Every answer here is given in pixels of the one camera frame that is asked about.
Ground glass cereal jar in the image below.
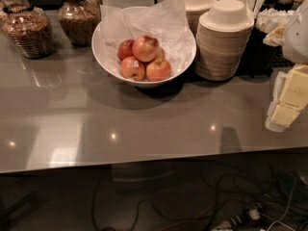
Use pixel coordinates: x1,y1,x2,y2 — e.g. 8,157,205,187
1,0,54,59
58,0,100,46

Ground white ceramic bowl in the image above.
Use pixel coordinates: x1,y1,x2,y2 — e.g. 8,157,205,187
90,6,197,89

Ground middle glass cereal jar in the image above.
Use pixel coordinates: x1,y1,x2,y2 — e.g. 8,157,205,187
58,0,100,46

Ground dark condiment bottle left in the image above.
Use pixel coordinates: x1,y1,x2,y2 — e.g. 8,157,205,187
274,0,293,11

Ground front stack paper bowls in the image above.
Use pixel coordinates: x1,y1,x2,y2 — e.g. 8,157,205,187
193,0,254,82

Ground stack of white napkins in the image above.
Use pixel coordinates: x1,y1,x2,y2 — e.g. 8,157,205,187
255,8,295,34

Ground black condiment tray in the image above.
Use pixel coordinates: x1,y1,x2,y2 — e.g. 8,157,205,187
236,28,293,78

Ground white paper bowl liner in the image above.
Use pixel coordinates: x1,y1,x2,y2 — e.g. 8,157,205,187
99,0,194,76

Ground dark red rear apple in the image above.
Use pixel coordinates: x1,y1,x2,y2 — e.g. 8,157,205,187
117,39,135,60

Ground front left red apple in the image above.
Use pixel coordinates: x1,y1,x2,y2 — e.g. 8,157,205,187
120,56,145,81

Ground black floor cable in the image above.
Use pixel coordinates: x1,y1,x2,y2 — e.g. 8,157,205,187
90,162,299,231

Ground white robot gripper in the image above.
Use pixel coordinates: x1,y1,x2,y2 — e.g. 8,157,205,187
263,0,308,132

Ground top red yellow apple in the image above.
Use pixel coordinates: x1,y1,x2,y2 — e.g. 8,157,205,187
132,35,160,62

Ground front right red apple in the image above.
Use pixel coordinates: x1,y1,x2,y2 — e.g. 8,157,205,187
145,59,171,82

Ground left glass cereal jar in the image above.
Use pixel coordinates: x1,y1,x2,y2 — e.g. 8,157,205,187
1,0,54,59

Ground power strip on floor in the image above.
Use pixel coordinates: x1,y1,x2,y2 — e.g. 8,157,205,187
211,208,261,231

